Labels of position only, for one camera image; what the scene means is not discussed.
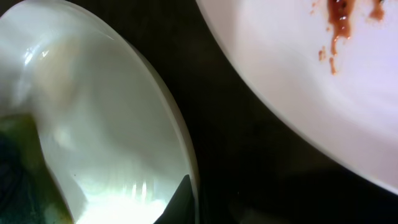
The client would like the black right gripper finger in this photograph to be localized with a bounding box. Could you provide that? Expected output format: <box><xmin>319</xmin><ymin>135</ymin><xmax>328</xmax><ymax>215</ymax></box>
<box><xmin>154</xmin><ymin>175</ymin><xmax>195</xmax><ymax>224</ymax></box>

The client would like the white plate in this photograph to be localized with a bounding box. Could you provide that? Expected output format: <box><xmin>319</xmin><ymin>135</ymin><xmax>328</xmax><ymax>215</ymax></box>
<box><xmin>1</xmin><ymin>1</ymin><xmax>200</xmax><ymax>223</ymax></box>

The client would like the green yellow sponge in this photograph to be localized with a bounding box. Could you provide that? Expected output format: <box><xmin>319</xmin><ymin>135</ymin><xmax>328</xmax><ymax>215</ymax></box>
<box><xmin>1</xmin><ymin>114</ymin><xmax>74</xmax><ymax>224</ymax></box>

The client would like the brown serving tray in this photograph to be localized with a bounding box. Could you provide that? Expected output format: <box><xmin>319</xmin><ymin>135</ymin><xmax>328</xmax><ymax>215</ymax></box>
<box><xmin>75</xmin><ymin>0</ymin><xmax>397</xmax><ymax>223</ymax></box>

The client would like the light blue dirty plate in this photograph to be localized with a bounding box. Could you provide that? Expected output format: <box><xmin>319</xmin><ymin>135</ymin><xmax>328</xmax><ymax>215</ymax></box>
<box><xmin>198</xmin><ymin>0</ymin><xmax>397</xmax><ymax>192</ymax></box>

